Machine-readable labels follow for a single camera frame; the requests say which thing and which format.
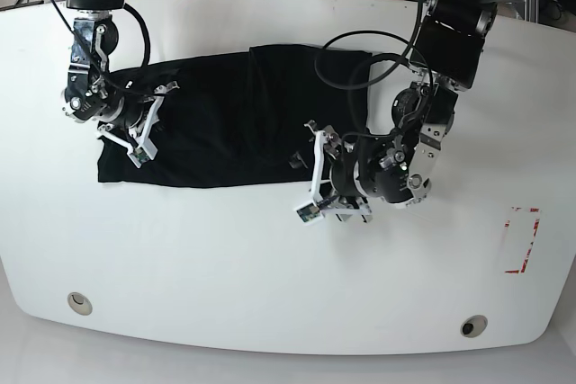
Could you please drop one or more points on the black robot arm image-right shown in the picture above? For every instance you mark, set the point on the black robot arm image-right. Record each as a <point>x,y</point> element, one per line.
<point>444,50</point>

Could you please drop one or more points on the left table grommet hole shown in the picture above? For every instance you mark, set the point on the left table grommet hole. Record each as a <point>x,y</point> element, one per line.
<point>80,304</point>

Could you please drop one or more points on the red tape rectangle marking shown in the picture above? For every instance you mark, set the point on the red tape rectangle marking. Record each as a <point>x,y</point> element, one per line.
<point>519,235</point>

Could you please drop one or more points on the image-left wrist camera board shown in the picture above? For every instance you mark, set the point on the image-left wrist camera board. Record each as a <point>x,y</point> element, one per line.
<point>142,154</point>

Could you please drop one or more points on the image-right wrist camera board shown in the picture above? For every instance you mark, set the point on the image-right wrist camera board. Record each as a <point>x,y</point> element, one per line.
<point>309,213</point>

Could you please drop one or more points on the table grommet hole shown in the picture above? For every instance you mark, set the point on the table grommet hole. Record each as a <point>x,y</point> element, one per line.
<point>80,304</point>
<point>474,326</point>

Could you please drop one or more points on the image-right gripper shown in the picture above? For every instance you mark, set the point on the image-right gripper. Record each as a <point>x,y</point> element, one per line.
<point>333,186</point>

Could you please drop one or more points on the black t-shirt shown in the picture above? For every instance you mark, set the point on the black t-shirt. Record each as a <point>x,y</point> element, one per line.
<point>238,117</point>

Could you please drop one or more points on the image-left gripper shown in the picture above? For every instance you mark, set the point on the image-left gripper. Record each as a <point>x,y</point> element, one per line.
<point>129,122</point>

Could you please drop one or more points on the right table grommet hole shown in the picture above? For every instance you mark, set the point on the right table grommet hole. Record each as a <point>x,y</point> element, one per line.
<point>474,326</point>

